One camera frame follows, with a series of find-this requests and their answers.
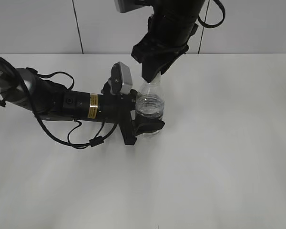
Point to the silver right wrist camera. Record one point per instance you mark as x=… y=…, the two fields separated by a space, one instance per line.
x=124 y=6

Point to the clear Cestbon water bottle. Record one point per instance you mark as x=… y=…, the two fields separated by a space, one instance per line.
x=150 y=100

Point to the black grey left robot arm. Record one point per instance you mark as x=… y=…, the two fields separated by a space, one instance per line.
x=50 y=101

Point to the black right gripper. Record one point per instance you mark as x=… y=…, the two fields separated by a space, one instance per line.
x=170 y=27

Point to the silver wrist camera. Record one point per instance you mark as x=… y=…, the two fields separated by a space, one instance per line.
x=124 y=6
x=120 y=81

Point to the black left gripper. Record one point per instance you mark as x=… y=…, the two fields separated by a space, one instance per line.
x=117 y=109

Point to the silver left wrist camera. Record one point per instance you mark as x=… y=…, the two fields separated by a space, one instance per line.
x=120 y=81

